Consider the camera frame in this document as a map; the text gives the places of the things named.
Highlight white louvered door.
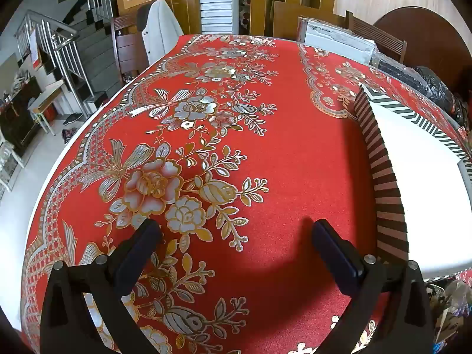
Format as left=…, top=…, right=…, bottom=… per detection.
left=199, top=0, right=240, bottom=35

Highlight small white desk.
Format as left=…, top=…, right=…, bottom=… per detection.
left=27, top=81, right=65, bottom=133

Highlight black plastic bag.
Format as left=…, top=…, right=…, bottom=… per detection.
left=411, top=65, right=460, bottom=113

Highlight white carton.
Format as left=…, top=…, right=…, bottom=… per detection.
left=298, top=17, right=377, bottom=65

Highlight yellow wooden door frame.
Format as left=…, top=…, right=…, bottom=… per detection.
left=251, top=0, right=338, bottom=37

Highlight pair of shoes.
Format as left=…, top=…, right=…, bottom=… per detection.
left=61, top=114, right=83, bottom=142

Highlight red floral tablecloth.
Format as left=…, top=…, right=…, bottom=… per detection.
left=20, top=34, right=472, bottom=354

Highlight dark wooden chair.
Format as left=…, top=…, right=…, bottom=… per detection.
left=111, top=14, right=150, bottom=82

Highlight slatted wooden chair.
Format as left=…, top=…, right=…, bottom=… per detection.
left=345, top=10, right=408, bottom=63

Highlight striped white cardboard box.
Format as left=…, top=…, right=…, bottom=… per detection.
left=352, top=84, right=472, bottom=284

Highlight dark cabinet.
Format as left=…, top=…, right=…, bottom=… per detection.
left=0, top=77, right=41, bottom=148

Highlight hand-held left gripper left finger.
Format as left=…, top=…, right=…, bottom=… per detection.
left=40, top=218, right=163, bottom=354

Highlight staircase with metal railing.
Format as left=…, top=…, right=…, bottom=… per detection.
left=15, top=0, right=124, bottom=113

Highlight black wrapped package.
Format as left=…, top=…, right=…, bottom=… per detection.
left=372, top=52, right=432, bottom=93

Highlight round brown tabletop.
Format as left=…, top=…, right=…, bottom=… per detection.
left=372, top=6, right=466, bottom=93

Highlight colourful plastic wrappers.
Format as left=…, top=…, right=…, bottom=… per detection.
left=424, top=268, right=472, bottom=343

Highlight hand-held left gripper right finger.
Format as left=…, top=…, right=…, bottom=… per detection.
left=312, top=219, right=433, bottom=354

